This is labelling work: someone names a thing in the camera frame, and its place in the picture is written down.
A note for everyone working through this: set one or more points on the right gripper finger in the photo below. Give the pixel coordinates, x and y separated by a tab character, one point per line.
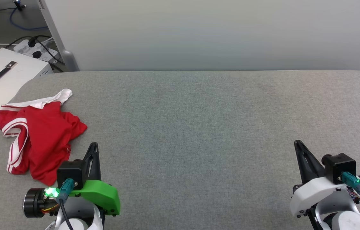
302	169
315	167

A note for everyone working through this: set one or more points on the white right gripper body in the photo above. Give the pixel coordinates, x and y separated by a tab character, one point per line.
310	193

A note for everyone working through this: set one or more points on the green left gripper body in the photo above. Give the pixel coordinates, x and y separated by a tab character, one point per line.
100	193

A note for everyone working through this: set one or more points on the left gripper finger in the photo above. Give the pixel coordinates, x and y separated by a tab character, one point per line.
98	171
89	159

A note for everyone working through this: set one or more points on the red Bulls basketball jersey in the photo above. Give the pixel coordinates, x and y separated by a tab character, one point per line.
44	140

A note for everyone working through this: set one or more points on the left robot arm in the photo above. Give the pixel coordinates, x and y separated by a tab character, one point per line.
34	203

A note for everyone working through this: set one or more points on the white power strip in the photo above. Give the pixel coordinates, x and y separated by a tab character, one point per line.
26	48

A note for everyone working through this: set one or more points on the white partition panel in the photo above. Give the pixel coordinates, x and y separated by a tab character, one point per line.
215	32

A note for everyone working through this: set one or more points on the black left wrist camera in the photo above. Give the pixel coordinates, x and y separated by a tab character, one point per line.
69	172

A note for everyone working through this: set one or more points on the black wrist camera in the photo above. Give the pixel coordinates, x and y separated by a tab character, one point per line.
341	164
69	172

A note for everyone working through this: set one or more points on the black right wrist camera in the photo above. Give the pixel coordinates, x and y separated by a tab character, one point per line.
341	164

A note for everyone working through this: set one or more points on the grey metal partition post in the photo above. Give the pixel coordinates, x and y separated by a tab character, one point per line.
59	38

